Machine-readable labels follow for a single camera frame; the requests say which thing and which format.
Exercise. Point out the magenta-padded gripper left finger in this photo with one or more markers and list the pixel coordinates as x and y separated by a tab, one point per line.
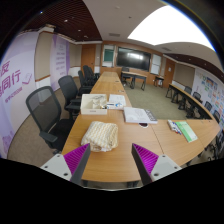
56	166

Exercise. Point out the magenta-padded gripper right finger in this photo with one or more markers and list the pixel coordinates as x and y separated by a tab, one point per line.
163	168

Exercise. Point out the cream zigzag towel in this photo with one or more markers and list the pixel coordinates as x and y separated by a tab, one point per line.
100	136

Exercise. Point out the green booklet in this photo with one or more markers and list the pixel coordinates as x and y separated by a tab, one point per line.
186	131

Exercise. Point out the small dark round object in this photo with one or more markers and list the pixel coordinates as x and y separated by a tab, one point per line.
143	125

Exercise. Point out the black mesh office chair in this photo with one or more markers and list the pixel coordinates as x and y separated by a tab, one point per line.
43	110
68	88

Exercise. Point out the flat white book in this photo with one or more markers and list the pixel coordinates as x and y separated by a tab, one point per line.
138	115

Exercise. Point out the black chair at table end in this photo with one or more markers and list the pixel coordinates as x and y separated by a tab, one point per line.
218	143

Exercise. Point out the open white compartment box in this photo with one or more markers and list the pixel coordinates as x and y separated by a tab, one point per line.
91	109

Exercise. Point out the long curved wooden table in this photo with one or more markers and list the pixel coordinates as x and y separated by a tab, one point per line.
186	96

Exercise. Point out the group of black chairs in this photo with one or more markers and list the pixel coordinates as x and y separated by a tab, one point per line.
197	96

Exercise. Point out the white printed paper sheets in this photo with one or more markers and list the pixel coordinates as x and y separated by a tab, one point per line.
117	100

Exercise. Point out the small dark side table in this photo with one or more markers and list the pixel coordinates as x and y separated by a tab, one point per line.
159	78

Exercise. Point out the row of black office chairs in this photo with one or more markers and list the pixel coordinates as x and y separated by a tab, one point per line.
87	75

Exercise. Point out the brown wooden door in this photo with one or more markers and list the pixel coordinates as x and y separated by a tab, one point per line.
169	71
88	58

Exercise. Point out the dark-legged wooden desk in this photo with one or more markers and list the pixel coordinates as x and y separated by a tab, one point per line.
133	74

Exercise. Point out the black chair behind desk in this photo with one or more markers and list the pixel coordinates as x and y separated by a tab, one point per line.
125	69

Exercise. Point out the green framed whiteboard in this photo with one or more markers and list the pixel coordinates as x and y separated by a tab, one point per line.
108	55

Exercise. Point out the bright ceiling light panel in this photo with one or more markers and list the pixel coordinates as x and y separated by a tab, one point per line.
170	28

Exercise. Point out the large purple wall banner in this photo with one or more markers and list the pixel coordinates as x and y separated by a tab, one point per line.
15	86

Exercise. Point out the colourful wall poster display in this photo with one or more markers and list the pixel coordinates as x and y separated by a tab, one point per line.
211	91

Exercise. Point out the white wall panel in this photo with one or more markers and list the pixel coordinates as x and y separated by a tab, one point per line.
156	64

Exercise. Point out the narrow purple wall banner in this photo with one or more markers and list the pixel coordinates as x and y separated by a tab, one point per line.
60	60

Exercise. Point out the large black wall screen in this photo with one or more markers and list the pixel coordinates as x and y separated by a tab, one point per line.
133	58

